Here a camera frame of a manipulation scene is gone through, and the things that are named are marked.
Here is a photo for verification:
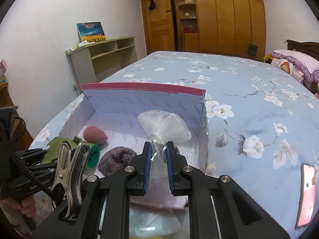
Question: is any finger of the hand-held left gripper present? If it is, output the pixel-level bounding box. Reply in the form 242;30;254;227
24;163;58;180
15;148;51;165

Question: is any purple cartoon print pillow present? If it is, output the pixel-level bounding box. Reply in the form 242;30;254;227
270;49;319;82

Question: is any green ribbon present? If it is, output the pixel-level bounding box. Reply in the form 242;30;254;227
41;136;85;165

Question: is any wooden desk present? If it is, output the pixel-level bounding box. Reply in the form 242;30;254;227
0;81;34;152

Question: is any person's left hand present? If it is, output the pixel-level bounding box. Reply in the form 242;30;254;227
0;194;37;218

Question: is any dark wooden headboard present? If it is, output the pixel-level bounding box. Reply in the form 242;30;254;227
286;39;319;61

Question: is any wooden wardrobe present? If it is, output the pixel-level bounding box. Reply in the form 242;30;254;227
129;0;267;60

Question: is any white mesh pouch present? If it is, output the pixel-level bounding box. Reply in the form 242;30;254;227
138;110;192;178

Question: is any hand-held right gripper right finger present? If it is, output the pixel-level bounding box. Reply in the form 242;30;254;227
166;141;291;239

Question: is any green knitted cloth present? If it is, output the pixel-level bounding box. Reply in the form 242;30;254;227
86;143;101;168

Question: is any pink smartphone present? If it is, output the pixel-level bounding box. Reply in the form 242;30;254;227
295;163;316;228

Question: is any pink makeup sponge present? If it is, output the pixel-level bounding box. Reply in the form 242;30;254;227
83;126;109;145

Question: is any wooden door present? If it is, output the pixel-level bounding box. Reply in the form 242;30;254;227
141;0;176;55

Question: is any pink cardboard box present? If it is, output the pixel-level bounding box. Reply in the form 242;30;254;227
59;83;210;208

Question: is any metal spring clip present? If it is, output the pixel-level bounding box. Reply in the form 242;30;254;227
51;141;91;221

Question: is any green tissue pack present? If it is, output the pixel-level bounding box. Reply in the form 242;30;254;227
71;42;88;51

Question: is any black braided cable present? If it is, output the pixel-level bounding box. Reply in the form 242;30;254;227
0;123;64;201

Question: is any blue and yellow painting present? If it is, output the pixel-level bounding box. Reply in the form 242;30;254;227
76;22;108;43

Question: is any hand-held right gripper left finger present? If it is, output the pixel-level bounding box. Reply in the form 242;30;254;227
30;141;153;239

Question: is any brown knitted hat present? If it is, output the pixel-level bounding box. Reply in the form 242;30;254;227
98;146;138;176

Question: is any pale green shelf unit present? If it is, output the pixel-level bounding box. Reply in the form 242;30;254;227
65;36;138;84

